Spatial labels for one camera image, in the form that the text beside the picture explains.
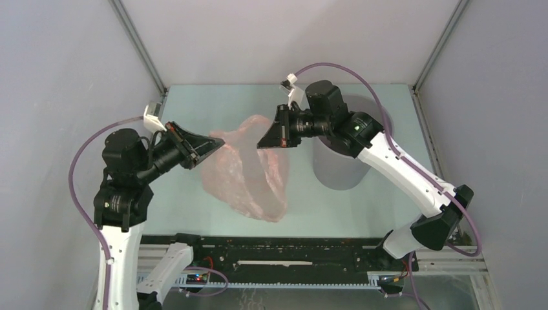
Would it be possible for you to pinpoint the grey round trash bin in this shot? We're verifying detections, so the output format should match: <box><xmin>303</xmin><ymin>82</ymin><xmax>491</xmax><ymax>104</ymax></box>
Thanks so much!
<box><xmin>312</xmin><ymin>94</ymin><xmax>384</xmax><ymax>191</ymax></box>

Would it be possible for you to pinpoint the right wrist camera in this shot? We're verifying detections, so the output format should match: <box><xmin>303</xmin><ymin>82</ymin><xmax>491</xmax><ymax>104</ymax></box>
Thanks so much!
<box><xmin>280</xmin><ymin>73</ymin><xmax>305</xmax><ymax>106</ymax></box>

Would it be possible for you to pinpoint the aluminium frame post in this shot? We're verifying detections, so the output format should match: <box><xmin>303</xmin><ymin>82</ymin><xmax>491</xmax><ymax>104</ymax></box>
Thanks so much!
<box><xmin>413</xmin><ymin>0</ymin><xmax>472</xmax><ymax>92</ymax></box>
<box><xmin>108</xmin><ymin>0</ymin><xmax>167</xmax><ymax>96</ymax></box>

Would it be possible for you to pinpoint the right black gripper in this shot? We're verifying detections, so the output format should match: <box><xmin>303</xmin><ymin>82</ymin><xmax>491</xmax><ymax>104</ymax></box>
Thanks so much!
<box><xmin>257</xmin><ymin>105</ymin><xmax>330</xmax><ymax>149</ymax></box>

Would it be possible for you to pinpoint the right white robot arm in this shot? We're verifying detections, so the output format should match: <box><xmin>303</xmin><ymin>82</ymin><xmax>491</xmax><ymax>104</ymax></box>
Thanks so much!
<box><xmin>257</xmin><ymin>75</ymin><xmax>474</xmax><ymax>270</ymax></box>

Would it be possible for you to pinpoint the white toothed cable tray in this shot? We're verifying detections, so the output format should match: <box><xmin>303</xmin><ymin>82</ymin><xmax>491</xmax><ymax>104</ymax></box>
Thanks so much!
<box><xmin>171</xmin><ymin>274</ymin><xmax>381</xmax><ymax>290</ymax></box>

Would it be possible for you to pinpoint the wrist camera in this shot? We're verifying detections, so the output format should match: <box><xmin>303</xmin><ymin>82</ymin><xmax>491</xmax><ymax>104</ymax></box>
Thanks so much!
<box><xmin>143</xmin><ymin>102</ymin><xmax>166</xmax><ymax>133</ymax></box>
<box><xmin>280</xmin><ymin>73</ymin><xmax>305</xmax><ymax>106</ymax></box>

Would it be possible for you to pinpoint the pink plastic trash bag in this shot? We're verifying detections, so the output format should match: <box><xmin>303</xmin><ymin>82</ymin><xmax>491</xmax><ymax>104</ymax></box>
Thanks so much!
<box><xmin>200</xmin><ymin>114</ymin><xmax>290</xmax><ymax>223</ymax></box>

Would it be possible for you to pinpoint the right aluminium frame post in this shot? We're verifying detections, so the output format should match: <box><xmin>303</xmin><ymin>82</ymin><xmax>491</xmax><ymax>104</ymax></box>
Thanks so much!
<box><xmin>413</xmin><ymin>0</ymin><xmax>472</xmax><ymax>92</ymax></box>

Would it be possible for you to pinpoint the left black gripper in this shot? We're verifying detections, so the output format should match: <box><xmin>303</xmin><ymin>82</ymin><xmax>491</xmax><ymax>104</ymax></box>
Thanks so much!
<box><xmin>138</xmin><ymin>119</ymin><xmax>226</xmax><ymax>180</ymax></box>

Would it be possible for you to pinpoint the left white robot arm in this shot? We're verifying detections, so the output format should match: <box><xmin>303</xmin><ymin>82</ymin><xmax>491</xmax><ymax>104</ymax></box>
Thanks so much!
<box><xmin>93</xmin><ymin>121</ymin><xmax>225</xmax><ymax>309</ymax></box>

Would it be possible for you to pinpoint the small circuit board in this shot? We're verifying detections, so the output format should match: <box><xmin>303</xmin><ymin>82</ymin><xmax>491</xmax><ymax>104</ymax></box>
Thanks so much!
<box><xmin>185</xmin><ymin>274</ymin><xmax>208</xmax><ymax>285</ymax></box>

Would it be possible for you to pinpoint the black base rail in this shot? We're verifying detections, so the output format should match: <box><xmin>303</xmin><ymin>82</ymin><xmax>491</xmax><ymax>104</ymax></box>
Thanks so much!
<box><xmin>140</xmin><ymin>233</ymin><xmax>418</xmax><ymax>284</ymax></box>

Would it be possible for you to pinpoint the left aluminium frame post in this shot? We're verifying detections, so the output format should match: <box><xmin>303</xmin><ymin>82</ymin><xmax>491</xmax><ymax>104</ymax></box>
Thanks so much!
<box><xmin>108</xmin><ymin>0</ymin><xmax>167</xmax><ymax>96</ymax></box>

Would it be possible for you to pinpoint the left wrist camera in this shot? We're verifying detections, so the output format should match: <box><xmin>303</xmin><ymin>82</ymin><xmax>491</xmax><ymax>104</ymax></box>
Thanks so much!
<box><xmin>143</xmin><ymin>102</ymin><xmax>166</xmax><ymax>133</ymax></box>

